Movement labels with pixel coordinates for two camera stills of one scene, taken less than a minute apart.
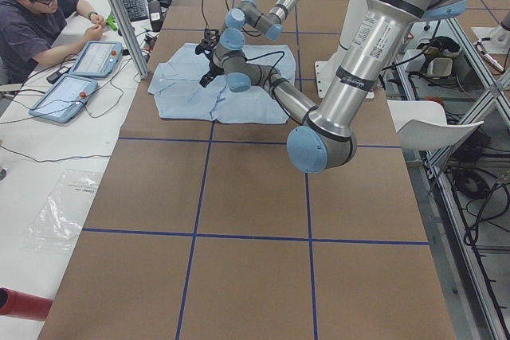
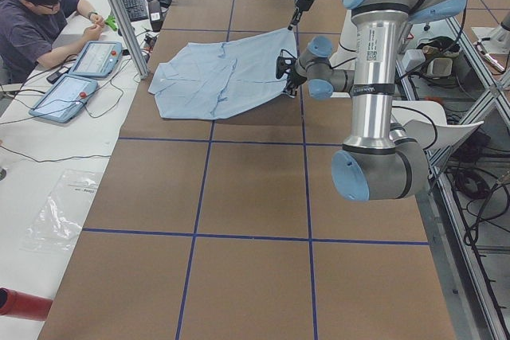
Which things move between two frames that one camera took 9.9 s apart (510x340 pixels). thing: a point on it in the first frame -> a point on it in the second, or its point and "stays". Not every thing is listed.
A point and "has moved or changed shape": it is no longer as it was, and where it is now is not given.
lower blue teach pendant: (64, 98) stays
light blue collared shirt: (175, 84) has moved or changed shape
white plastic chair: (422, 125) stays
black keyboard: (135, 4) stays
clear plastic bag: (57, 227) stays
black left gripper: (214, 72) -> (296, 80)
